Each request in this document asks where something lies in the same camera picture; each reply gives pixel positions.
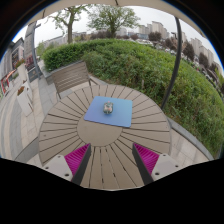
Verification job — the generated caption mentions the blue square mouse pad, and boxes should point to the blue square mouse pad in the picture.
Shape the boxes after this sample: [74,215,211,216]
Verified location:
[83,95,134,129]

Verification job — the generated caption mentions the tall white planter box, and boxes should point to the tall white planter box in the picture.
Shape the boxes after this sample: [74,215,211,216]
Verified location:
[14,59,30,88]

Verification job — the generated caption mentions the round leafy tree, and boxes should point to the round leafy tree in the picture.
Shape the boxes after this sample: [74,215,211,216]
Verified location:
[87,3,141,38]

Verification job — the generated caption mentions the brown slatted outdoor chair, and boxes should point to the brown slatted outdoor chair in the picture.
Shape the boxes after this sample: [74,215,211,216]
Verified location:
[50,60,100,101]

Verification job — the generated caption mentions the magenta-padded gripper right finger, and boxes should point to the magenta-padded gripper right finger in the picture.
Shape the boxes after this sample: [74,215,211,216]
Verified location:
[131,143,184,186]

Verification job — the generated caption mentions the transparent teal computer mouse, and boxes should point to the transparent teal computer mouse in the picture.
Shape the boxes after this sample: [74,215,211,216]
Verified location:
[102,101,115,115]

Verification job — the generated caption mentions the grey sign pillar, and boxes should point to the grey sign pillar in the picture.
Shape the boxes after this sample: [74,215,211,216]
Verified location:
[23,20,43,83]

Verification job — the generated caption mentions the low white planter box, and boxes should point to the low white planter box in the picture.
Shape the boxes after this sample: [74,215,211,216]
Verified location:
[15,85,35,117]

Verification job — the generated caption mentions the beige umbrella canopy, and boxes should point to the beige umbrella canopy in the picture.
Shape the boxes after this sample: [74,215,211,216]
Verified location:
[33,0,208,38]

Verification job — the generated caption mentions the curved black umbrella pole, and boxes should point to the curved black umbrella pole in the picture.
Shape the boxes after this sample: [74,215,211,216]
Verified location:
[160,16,184,111]

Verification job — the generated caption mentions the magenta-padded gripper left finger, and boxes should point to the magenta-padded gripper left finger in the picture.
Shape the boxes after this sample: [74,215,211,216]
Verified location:
[41,143,92,186]

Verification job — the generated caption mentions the tall leaning tree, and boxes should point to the tall leaning tree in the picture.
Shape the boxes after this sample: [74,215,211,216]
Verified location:
[49,3,93,45]

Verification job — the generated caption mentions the distant apartment buildings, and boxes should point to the distant apartment buildings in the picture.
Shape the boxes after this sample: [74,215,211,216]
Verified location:
[138,20,216,68]

